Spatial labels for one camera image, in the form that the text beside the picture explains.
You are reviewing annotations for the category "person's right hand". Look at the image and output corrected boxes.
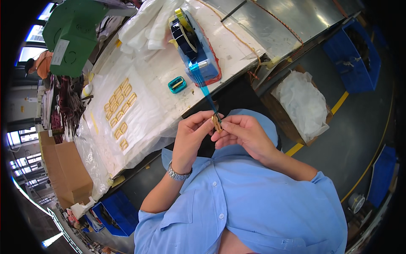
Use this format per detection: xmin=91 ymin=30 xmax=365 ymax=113
xmin=211 ymin=115 xmax=280 ymax=162

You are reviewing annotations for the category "person's left hand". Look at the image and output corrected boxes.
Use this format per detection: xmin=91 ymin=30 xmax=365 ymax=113
xmin=172 ymin=110 xmax=225 ymax=174

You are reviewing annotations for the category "gold metal buckle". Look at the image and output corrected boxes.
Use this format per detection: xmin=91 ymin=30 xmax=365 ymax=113
xmin=211 ymin=113 xmax=223 ymax=133

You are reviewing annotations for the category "blue tape strip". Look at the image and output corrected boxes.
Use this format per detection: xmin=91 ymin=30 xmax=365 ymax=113
xmin=190 ymin=62 xmax=220 ymax=115

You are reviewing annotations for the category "silver wrist watch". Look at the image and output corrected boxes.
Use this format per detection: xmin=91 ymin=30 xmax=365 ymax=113
xmin=167 ymin=160 xmax=193 ymax=182

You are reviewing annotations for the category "clear plastic sheet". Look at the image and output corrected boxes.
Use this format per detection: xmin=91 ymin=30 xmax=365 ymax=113
xmin=74 ymin=52 xmax=191 ymax=201

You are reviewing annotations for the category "blue-wrapped buckle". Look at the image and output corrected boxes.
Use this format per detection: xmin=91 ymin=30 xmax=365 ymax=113
xmin=167 ymin=76 xmax=188 ymax=94

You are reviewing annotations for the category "cardboard box with white plastic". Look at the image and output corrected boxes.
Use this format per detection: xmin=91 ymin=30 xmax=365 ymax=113
xmin=260 ymin=65 xmax=334 ymax=147

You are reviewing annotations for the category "person's body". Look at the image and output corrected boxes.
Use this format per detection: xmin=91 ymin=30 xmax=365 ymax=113
xmin=134 ymin=109 xmax=348 ymax=254

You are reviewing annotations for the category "group of gold buckles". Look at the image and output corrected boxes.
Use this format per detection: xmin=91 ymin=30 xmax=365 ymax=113
xmin=103 ymin=77 xmax=138 ymax=152

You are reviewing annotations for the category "blue tape dispenser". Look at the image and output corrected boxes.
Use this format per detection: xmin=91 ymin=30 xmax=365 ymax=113
xmin=168 ymin=8 xmax=222 ymax=87

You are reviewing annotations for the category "blue plastic crate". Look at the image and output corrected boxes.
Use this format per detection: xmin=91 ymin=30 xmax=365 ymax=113
xmin=366 ymin=145 xmax=398 ymax=209
xmin=322 ymin=17 xmax=382 ymax=94
xmin=92 ymin=189 xmax=140 ymax=237

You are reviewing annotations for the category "stack of cardboard boxes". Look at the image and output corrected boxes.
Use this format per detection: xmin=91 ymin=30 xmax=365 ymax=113
xmin=38 ymin=130 xmax=94 ymax=210

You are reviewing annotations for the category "white tape roll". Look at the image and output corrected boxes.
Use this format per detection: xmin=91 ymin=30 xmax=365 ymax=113
xmin=348 ymin=193 xmax=366 ymax=214

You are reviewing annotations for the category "heap of white plastic bags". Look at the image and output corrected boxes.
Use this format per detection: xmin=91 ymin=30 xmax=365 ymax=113
xmin=118 ymin=0 xmax=191 ymax=55

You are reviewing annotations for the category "black rod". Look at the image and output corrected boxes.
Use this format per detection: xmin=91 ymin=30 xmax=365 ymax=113
xmin=220 ymin=0 xmax=247 ymax=23

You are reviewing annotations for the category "green machine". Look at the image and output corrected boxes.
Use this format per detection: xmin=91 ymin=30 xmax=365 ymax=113
xmin=42 ymin=0 xmax=110 ymax=79

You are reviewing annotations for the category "orange braided cord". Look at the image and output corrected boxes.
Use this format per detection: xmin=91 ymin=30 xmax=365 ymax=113
xmin=195 ymin=0 xmax=304 ymax=84

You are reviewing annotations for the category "heap of dark straps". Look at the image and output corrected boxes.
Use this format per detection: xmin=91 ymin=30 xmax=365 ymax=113
xmin=47 ymin=74 xmax=94 ymax=144

